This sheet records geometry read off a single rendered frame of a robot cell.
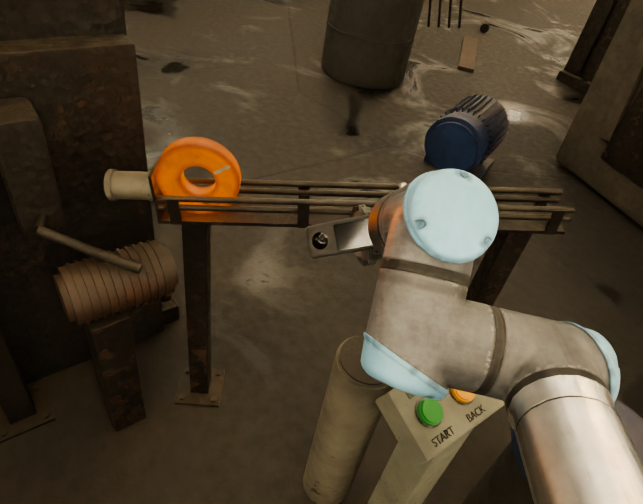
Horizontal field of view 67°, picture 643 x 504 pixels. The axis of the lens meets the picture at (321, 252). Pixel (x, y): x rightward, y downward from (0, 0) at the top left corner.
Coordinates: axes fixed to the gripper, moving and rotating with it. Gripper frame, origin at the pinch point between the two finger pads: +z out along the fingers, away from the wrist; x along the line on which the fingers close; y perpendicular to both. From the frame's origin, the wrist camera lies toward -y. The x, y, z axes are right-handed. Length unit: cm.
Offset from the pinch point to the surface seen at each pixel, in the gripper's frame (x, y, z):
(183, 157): 20.0, -25.2, 11.2
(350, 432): -37.0, -3.4, 15.6
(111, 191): 16.9, -39.7, 16.9
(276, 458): -52, -18, 49
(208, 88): 105, -20, 208
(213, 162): 18.3, -20.1, 11.2
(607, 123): 36, 167, 132
